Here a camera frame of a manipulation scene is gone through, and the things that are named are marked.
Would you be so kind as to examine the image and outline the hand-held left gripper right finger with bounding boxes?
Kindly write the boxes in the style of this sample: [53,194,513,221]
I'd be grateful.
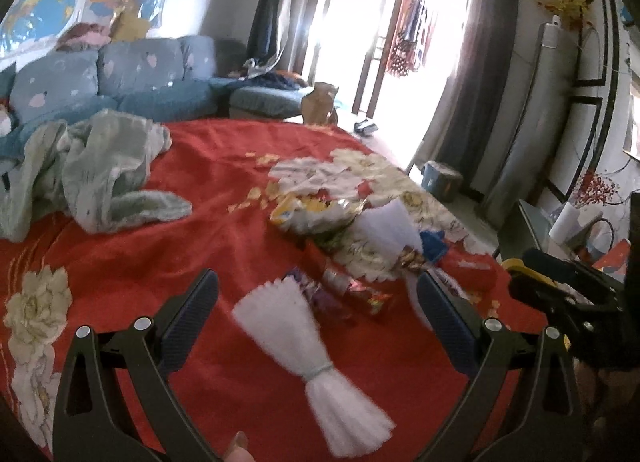
[416,271,586,462]

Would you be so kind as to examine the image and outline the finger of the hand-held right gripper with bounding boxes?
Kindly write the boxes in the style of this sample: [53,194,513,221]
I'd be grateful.
[509,276,624,317]
[522,248,627,293]

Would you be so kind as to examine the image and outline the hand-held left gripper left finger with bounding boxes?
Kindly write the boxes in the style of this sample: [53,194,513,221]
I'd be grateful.
[52,269,221,462]

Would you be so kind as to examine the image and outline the red packet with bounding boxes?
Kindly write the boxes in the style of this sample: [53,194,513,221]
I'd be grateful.
[446,248,497,293]

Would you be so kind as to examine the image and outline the gold brown candy wrapper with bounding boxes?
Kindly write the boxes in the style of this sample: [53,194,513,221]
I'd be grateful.
[397,248,437,273]

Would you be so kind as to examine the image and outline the blue wrapper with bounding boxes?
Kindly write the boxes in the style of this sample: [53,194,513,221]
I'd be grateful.
[419,229,449,263]

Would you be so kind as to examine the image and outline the red foil snack wrapper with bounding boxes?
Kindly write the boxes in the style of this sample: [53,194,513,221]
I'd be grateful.
[321,267,396,319]

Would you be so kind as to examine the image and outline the white foam net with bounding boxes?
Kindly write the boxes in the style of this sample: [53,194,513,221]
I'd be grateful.
[231,278,396,460]
[356,199,426,265]

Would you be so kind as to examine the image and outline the purple snack wrapper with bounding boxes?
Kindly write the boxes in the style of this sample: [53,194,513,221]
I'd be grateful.
[284,267,342,319]

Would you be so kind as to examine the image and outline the yellow snack bag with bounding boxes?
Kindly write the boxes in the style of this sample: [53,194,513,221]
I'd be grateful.
[270,193,367,239]

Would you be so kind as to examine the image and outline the person's left hand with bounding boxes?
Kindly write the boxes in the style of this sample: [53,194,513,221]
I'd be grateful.
[223,431,259,462]

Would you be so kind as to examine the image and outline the yellow round plastic object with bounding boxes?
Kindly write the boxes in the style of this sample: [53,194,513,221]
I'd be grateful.
[501,258,557,289]

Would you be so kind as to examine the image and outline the white paper towel roll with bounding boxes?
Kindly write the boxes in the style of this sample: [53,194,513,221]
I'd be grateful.
[548,203,604,249]

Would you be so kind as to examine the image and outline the red paper box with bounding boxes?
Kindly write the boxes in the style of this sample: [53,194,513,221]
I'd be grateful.
[594,239,634,273]

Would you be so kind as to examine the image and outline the grey glass side table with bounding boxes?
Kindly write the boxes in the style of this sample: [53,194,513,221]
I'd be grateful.
[499,198,552,263]

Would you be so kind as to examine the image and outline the dark screen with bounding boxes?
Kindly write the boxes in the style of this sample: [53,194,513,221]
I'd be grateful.
[626,192,640,283]

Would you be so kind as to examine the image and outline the red berry branches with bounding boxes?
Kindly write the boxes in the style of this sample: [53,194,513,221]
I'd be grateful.
[570,169,627,209]

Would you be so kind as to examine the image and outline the red floral blanket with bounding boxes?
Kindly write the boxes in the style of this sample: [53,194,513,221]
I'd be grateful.
[0,118,551,462]

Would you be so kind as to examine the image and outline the grey standing air conditioner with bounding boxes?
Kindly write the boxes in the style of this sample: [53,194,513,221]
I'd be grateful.
[486,16,587,229]

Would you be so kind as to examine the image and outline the pale green blanket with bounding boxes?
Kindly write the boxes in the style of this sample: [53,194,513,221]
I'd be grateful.
[0,109,194,243]

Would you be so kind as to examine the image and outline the grey curtain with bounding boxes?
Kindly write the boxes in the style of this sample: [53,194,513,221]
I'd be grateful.
[407,0,522,203]

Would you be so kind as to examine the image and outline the blue fabric sofa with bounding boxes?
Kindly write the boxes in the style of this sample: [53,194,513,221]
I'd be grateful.
[0,35,312,163]

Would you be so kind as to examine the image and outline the brown paper bag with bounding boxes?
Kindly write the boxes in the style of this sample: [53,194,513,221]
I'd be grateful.
[301,82,340,125]

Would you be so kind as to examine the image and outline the dark clothes with foil sheet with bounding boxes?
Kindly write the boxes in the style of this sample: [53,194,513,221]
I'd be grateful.
[229,58,307,91]

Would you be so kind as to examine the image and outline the yellow artificial flowers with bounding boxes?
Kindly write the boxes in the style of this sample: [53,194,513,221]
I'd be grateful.
[536,0,597,31]

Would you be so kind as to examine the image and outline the plush toy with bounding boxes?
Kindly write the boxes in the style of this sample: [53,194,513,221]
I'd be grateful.
[0,100,17,139]

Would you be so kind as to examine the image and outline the hanging laundry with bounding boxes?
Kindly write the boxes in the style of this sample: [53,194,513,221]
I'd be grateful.
[385,0,437,77]

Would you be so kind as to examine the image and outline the yellow cushion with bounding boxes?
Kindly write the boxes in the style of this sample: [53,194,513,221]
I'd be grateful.
[110,9,152,41]

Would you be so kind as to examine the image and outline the pile of red clothes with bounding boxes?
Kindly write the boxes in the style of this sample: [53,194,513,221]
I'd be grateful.
[54,22,114,51]

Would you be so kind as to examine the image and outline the green pillow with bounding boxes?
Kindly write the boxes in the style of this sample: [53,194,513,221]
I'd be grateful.
[0,62,19,98]

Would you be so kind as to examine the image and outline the glass balcony door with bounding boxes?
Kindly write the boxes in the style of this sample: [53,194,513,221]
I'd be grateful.
[294,0,477,119]

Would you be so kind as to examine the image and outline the dark blue curtain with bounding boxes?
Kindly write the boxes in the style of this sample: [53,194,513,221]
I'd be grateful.
[247,0,327,65]

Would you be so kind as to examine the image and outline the world map poster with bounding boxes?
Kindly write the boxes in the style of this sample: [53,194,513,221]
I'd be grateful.
[0,0,85,61]

